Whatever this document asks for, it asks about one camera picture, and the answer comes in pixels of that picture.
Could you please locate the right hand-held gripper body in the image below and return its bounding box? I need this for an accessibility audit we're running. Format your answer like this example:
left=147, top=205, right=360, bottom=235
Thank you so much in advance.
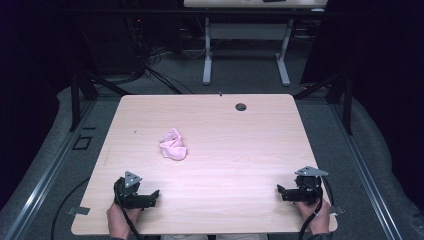
left=283, top=165, right=329, bottom=206

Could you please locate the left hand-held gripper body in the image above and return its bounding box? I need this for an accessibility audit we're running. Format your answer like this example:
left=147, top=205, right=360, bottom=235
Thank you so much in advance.
left=113, top=170, right=155, bottom=210

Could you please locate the pink cloth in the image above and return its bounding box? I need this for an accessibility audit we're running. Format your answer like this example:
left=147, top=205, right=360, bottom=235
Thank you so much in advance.
left=158, top=127, right=188, bottom=162

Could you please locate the person's left hand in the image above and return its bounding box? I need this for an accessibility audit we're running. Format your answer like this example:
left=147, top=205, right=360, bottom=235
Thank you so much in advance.
left=106, top=201, right=143, bottom=240

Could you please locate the person's right hand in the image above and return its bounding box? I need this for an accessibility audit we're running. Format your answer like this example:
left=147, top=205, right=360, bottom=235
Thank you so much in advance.
left=294, top=197, right=332, bottom=236

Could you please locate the black metal stand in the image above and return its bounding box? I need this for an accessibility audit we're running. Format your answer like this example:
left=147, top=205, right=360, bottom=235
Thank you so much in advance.
left=68, top=68, right=132, bottom=132
left=293, top=69, right=355, bottom=136

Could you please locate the white desk with grey legs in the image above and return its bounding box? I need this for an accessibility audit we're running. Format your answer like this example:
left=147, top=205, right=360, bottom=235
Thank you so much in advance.
left=183, top=0, right=330, bottom=87

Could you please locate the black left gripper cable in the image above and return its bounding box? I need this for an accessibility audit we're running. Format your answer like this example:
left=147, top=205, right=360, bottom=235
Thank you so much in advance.
left=113, top=194, right=145, bottom=240

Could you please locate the aluminium floor rail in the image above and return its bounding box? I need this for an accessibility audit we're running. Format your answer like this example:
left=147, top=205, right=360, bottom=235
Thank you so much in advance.
left=2, top=99, right=98, bottom=240
left=329, top=101, right=406, bottom=240

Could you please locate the black floor cable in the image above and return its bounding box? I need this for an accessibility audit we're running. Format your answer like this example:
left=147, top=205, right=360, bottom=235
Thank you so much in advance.
left=49, top=176, right=92, bottom=240

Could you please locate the bundle of floor cables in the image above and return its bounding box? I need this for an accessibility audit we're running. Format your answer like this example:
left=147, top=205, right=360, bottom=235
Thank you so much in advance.
left=133, top=16, right=196, bottom=95

